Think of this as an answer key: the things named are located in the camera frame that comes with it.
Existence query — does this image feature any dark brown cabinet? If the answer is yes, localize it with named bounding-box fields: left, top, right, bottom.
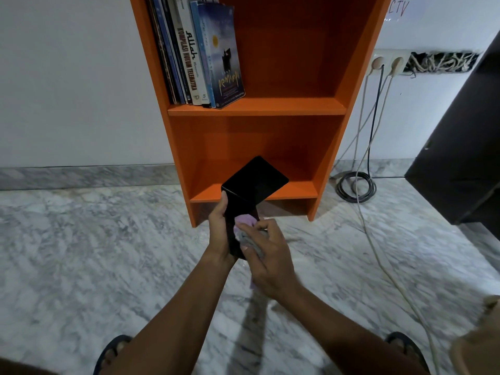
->
left=404, top=31, right=500, bottom=241

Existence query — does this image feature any purple cleaning cloth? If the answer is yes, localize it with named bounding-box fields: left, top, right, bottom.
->
left=233, top=214, right=270, bottom=290

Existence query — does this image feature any white paper wall note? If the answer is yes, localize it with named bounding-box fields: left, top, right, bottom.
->
left=384, top=0, right=430, bottom=22

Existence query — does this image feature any white wall socket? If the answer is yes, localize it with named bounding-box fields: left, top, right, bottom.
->
left=367, top=48, right=411, bottom=77

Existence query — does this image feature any black display stand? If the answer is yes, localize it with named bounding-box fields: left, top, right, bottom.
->
left=220, top=155, right=290, bottom=260

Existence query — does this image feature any person's sandalled foot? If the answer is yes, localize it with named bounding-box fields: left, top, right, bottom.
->
left=93, top=334, right=133, bottom=375
left=384, top=331, right=430, bottom=375

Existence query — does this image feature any dark blue boat cover book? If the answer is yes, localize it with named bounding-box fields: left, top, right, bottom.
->
left=197, top=2, right=246, bottom=110

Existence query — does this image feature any small green cover book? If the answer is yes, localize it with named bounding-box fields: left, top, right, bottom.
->
left=189, top=0, right=218, bottom=109

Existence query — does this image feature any person's sandalled right foot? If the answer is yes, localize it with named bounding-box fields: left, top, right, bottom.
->
left=384, top=331, right=430, bottom=375

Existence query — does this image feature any person's sandalled left foot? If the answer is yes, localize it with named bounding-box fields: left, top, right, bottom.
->
left=93, top=334, right=133, bottom=375

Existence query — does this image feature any person's left hand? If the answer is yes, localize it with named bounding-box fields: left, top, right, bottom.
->
left=206, top=191, right=239, bottom=270

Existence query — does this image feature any orange wooden bookshelf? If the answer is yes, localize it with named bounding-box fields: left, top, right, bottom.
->
left=129, top=0, right=393, bottom=229

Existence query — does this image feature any cream red-titled cover book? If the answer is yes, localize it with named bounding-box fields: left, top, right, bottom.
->
left=166, top=0, right=204, bottom=106

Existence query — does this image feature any coiled black cable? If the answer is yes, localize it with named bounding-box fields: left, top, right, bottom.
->
left=335, top=65, right=385, bottom=204
left=334, top=70, right=442, bottom=375

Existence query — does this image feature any white cover book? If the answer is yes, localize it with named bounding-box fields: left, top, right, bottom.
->
left=173, top=0, right=211, bottom=107

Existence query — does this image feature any person's left forearm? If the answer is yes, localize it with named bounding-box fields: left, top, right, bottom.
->
left=111, top=253, right=239, bottom=375

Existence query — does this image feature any person's right forearm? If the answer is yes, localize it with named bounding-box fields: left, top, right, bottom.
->
left=279, top=283, right=430, bottom=375

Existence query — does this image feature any blue maths textbook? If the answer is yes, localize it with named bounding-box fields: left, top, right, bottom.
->
left=151, top=0, right=188, bottom=105

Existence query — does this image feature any person's right hand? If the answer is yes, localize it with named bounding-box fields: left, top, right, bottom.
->
left=234, top=218, right=302, bottom=301

